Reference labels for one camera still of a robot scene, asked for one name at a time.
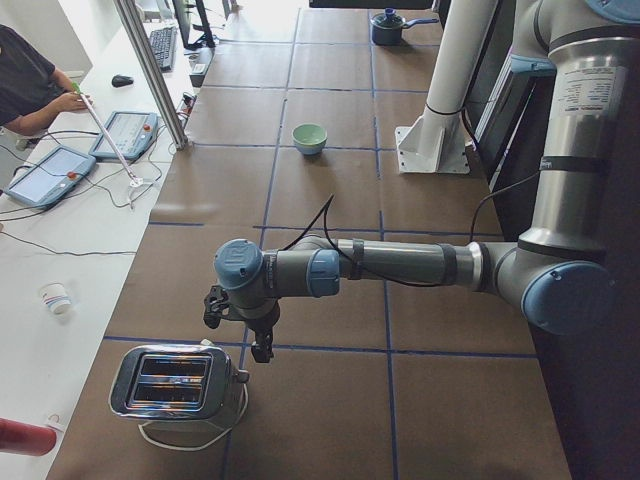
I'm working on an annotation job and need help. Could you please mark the black cable on desk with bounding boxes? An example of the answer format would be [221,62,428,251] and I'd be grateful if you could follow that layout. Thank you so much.
[0,128,179,257]

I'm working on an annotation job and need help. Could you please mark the green bowl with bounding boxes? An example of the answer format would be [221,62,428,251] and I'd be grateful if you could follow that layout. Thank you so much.
[292,123,327,155]

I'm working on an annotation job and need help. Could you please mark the chrome two-slot toaster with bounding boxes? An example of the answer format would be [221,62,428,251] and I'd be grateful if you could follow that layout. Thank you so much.
[109,344,250,434]

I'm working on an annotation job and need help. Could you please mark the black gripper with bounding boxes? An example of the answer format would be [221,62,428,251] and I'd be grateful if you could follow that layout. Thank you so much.
[245,304,280,363]

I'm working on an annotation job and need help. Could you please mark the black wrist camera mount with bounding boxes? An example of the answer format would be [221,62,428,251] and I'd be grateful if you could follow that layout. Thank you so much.
[203,285,229,329]

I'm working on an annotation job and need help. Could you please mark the white paper cup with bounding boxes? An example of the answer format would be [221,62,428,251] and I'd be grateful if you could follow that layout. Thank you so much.
[39,282,71,315]

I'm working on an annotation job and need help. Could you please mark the near teach pendant tablet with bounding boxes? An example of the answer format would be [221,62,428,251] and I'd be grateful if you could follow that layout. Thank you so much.
[5,145,96,209]

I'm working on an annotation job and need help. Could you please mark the white toaster power cord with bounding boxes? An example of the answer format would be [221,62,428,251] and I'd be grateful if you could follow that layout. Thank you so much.
[137,338,250,452]

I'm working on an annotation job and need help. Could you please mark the person's hand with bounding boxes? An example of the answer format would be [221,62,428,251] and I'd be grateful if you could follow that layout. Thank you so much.
[50,92,87,113]

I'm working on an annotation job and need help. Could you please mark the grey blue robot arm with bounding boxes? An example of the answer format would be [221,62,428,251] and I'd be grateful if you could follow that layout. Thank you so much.
[203,1,639,363]

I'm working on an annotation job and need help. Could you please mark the black computer mouse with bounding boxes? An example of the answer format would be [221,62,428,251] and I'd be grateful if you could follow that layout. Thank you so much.
[111,75,134,88]

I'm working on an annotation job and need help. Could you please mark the long white stick tool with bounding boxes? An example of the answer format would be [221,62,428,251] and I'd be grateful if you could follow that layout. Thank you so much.
[72,82,149,189]

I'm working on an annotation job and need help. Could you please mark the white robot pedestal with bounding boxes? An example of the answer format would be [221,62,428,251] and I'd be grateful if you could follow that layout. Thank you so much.
[395,0,498,174]

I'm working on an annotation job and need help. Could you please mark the black keyboard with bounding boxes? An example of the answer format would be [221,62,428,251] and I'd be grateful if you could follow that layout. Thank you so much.
[149,27,177,72]

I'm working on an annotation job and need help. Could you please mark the person's forearm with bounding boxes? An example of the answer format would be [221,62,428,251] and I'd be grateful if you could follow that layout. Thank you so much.
[3,102,63,137]

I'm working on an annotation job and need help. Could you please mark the person in black shirt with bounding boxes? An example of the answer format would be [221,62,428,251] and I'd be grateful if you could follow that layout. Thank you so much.
[1,25,63,126]

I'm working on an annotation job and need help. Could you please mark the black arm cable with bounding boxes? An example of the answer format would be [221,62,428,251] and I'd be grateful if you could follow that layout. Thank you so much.
[279,169,544,288]

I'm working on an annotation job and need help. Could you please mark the teach pendant tablet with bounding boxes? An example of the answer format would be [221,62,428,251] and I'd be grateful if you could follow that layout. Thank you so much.
[5,145,96,209]
[89,111,159,162]

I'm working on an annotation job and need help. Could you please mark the far teach pendant tablet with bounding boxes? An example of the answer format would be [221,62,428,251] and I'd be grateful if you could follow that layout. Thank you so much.
[89,111,159,162]

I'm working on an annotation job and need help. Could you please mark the blue saucepan with lid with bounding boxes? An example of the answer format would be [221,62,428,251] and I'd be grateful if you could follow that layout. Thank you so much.
[370,8,439,46]

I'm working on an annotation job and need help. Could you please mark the aluminium frame post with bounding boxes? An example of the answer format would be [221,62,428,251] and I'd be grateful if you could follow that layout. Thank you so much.
[114,0,188,151]

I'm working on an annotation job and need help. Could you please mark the black monitor stand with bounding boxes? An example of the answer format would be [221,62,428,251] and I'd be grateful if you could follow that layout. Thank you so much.
[172,0,216,51]

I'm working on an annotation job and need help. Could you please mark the red cylinder bottle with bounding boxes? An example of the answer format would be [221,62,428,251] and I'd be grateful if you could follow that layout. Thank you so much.
[0,418,57,456]

